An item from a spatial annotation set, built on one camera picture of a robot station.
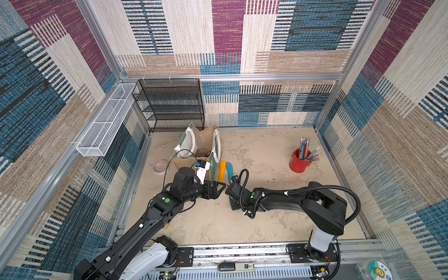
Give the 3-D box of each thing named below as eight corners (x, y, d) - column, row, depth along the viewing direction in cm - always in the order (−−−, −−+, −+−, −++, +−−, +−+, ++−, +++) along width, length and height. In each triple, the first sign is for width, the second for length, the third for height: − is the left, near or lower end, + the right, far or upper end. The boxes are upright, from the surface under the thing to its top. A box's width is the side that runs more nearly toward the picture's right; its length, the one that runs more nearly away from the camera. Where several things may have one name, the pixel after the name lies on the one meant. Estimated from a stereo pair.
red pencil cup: (291, 173, 101) (297, 161, 92) (288, 161, 107) (293, 149, 98) (306, 172, 101) (314, 161, 92) (302, 160, 107) (309, 148, 98)
